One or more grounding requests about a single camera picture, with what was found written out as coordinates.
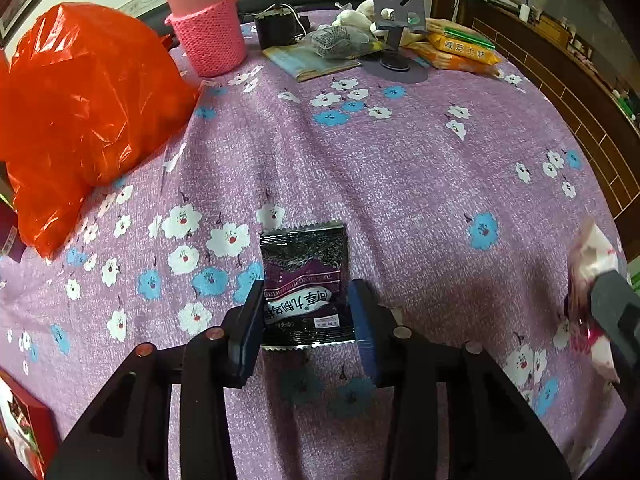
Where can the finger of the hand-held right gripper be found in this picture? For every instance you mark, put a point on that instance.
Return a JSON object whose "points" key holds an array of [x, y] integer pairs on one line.
{"points": [[617, 310]]}

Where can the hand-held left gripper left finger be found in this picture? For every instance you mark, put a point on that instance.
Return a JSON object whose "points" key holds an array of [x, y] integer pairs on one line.
{"points": [[245, 340]]}

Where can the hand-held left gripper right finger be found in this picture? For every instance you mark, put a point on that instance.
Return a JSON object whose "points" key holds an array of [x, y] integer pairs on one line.
{"points": [[367, 335]]}

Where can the pink white snack packet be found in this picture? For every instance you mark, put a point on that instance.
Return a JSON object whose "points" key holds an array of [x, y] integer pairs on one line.
{"points": [[590, 255]]}

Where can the black purple snack packet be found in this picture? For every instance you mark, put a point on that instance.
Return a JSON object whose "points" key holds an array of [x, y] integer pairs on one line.
{"points": [[305, 260]]}

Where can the red gift box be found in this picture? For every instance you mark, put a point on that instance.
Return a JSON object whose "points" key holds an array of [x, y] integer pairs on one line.
{"points": [[30, 415]]}

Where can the green plastic object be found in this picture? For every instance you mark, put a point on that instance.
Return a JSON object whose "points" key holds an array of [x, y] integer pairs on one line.
{"points": [[634, 275]]}

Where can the wooden brick-pattern counter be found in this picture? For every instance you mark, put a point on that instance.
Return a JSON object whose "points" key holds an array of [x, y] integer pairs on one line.
{"points": [[575, 90]]}

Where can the maroon rectangular box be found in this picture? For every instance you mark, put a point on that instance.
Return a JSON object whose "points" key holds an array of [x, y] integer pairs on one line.
{"points": [[7, 220]]}

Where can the red plastic bag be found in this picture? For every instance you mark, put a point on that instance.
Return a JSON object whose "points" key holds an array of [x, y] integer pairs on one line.
{"points": [[90, 110]]}

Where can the thin booklet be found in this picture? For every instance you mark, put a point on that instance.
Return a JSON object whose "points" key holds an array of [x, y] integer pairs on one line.
{"points": [[305, 62]]}

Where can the clear bag of items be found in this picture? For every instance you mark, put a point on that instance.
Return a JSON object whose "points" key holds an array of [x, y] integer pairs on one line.
{"points": [[335, 40]]}

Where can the pale yellow packet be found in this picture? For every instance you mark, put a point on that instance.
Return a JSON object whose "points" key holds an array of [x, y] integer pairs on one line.
{"points": [[412, 38]]}

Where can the pink knit-sleeved bottle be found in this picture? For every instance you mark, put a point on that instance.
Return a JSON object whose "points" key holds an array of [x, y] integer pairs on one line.
{"points": [[207, 35]]}

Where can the small white bottle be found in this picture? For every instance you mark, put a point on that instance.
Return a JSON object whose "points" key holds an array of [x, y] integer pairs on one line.
{"points": [[524, 14]]}

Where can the green cracker packet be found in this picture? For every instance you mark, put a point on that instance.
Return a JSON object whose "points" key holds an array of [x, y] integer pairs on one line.
{"points": [[470, 35]]}

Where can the small black box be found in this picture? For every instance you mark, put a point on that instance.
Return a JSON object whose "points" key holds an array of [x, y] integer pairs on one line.
{"points": [[275, 27]]}

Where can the white plush toy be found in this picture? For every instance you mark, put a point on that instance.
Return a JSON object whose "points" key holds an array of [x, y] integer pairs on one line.
{"points": [[355, 17]]}

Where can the framed wall picture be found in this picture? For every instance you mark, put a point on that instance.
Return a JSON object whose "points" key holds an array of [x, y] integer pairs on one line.
{"points": [[20, 5]]}

